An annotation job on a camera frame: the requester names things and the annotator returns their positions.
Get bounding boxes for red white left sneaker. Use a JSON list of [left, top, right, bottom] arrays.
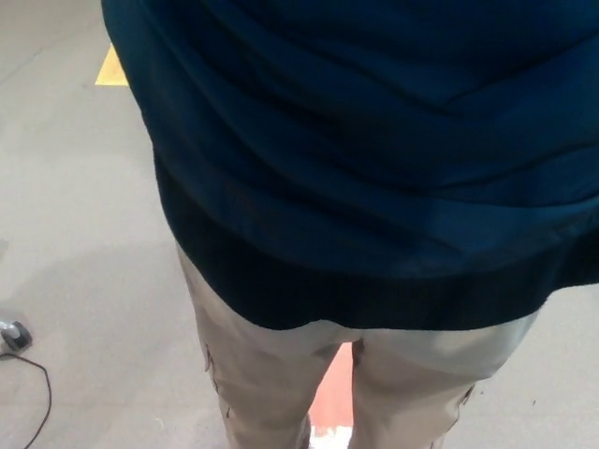
[[308, 413, 353, 449]]

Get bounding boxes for black floor cable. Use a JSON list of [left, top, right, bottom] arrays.
[[0, 350, 52, 443]]

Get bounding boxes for dark teal coat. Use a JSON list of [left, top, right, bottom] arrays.
[[100, 0, 599, 331]]

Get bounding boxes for yellow floor marking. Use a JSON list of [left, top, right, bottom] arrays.
[[95, 44, 130, 88]]

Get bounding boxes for grey floor device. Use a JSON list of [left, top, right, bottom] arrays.
[[0, 317, 33, 352]]

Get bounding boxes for beige trousers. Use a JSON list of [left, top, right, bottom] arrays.
[[175, 240, 547, 449]]

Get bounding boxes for orange floor mat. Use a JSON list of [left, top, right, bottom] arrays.
[[308, 343, 358, 429]]

